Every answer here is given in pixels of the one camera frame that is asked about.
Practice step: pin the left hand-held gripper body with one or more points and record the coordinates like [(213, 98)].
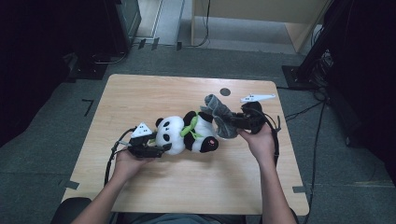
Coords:
[(141, 147)]

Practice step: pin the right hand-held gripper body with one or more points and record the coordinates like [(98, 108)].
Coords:
[(254, 119)]

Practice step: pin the grey toy garment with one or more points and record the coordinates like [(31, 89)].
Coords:
[(222, 123)]

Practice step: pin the panda plush toy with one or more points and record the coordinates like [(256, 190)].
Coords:
[(177, 133)]

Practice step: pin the person's left hand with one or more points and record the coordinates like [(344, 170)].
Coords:
[(129, 165)]

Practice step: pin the person's right hand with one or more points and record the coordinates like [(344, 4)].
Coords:
[(263, 144)]

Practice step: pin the dark round table grommet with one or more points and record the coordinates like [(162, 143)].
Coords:
[(224, 91)]

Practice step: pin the person's grey shirt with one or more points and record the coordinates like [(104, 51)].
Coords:
[(180, 219)]

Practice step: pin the grey tape strip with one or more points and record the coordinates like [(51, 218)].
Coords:
[(299, 188), (71, 184)]

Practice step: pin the small dark tape piece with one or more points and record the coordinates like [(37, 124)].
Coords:
[(155, 43), (179, 46), (141, 43)]

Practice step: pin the black stand base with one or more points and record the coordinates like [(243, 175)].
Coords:
[(88, 71)]

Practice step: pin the black metal stand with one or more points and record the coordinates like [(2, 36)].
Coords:
[(314, 46)]

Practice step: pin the light wooden cabinet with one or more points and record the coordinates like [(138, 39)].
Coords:
[(249, 9)]

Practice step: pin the black equipment cabinet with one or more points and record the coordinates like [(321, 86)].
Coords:
[(121, 25)]

